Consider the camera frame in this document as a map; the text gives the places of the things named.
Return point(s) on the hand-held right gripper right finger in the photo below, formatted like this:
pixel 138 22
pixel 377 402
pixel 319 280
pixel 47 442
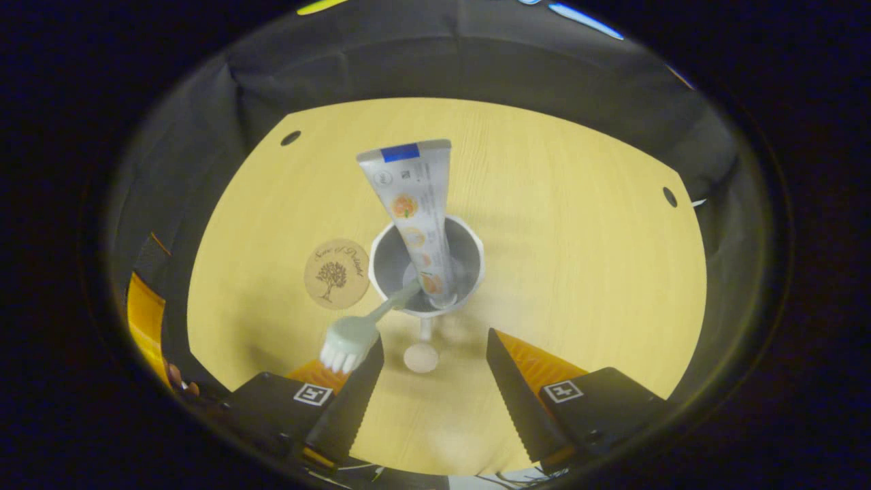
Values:
pixel 520 401

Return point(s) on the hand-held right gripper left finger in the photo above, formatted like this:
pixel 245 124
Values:
pixel 347 408

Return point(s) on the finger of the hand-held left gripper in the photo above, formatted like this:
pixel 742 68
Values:
pixel 146 327
pixel 153 262

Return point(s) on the pale green toothbrush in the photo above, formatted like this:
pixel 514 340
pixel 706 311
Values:
pixel 350 337

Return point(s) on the round cork coaster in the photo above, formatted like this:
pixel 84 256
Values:
pixel 336 273

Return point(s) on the white cup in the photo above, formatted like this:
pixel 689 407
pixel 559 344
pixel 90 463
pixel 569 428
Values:
pixel 395 258

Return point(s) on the white toothpaste tube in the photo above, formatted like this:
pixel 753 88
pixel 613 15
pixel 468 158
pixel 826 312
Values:
pixel 415 197

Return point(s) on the wooden desktop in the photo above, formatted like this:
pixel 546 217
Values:
pixel 578 272

